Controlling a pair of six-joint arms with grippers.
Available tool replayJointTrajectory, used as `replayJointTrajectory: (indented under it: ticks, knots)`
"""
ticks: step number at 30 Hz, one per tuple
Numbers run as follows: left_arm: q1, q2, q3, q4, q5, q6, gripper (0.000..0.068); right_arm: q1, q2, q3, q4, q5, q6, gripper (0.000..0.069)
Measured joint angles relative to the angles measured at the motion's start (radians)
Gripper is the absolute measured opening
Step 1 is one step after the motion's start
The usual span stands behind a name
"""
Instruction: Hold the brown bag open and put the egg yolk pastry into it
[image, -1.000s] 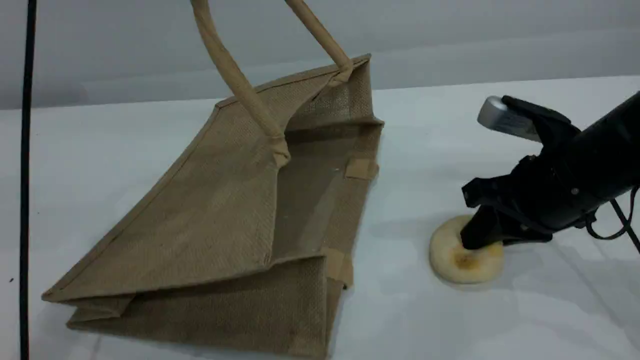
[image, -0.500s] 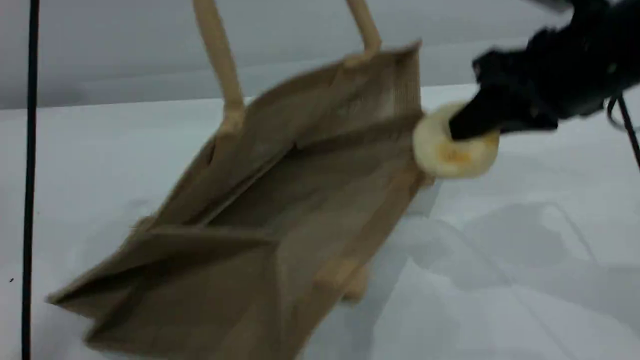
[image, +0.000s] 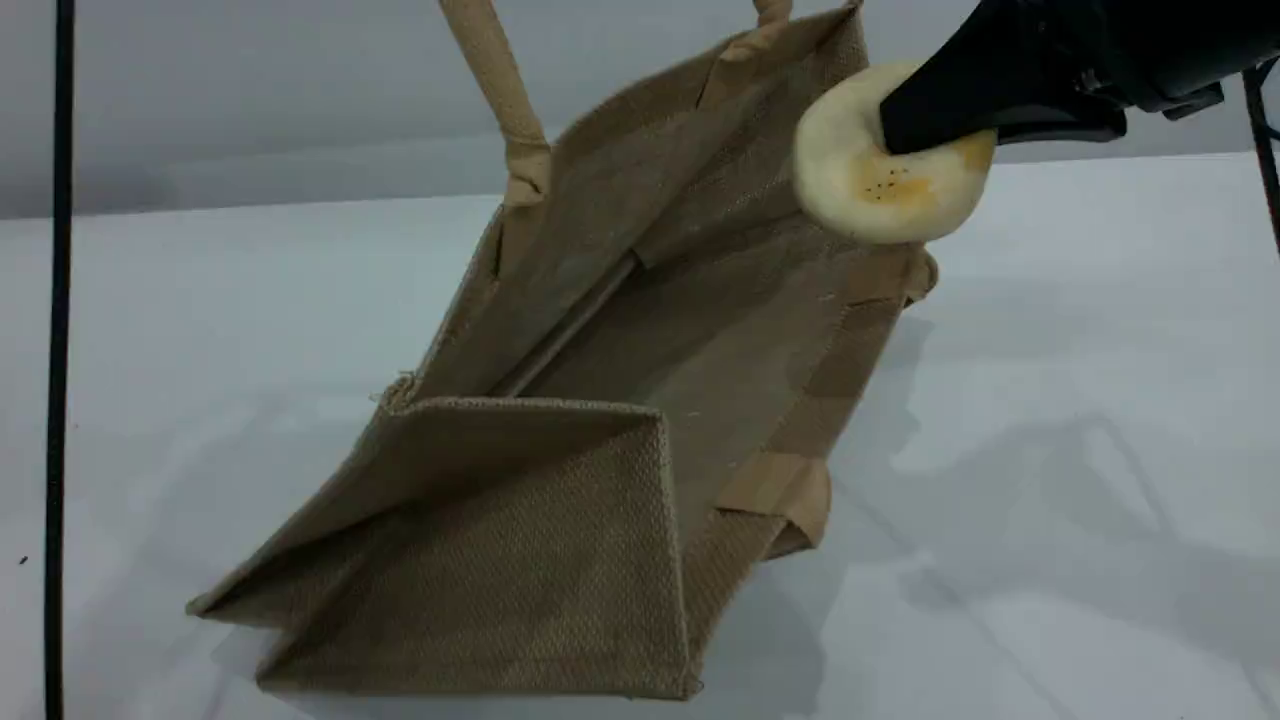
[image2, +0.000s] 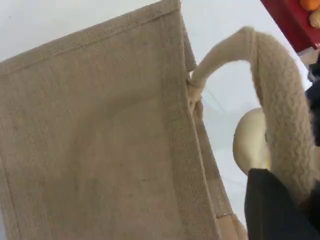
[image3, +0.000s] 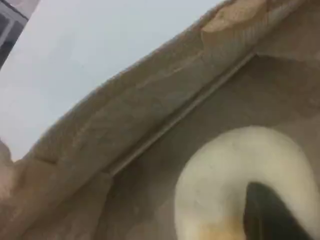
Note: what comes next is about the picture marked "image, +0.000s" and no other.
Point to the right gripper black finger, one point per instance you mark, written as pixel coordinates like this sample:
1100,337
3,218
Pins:
1070,122
980,80

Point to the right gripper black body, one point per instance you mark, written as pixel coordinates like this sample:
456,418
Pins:
1170,45

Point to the round egg yolk pastry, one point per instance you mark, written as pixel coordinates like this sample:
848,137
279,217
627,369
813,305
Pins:
860,190

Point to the brown jute tote bag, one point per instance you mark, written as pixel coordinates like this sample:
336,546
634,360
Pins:
600,400

